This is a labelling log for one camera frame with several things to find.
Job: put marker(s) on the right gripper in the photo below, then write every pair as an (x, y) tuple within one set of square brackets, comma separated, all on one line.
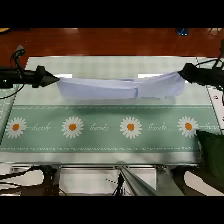
[(190, 73)]

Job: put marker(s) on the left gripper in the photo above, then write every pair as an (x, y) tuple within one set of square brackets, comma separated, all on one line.
[(41, 78)]

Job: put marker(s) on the light purple shirt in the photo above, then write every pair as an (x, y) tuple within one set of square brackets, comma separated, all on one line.
[(110, 88)]

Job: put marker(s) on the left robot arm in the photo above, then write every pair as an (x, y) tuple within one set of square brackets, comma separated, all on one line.
[(10, 78)]

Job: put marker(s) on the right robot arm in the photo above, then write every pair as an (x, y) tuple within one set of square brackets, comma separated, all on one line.
[(213, 77)]

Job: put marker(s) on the dark green garment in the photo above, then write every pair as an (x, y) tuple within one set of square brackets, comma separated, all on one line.
[(211, 150)]

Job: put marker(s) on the silver frame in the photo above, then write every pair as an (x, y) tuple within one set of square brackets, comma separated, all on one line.
[(140, 185)]

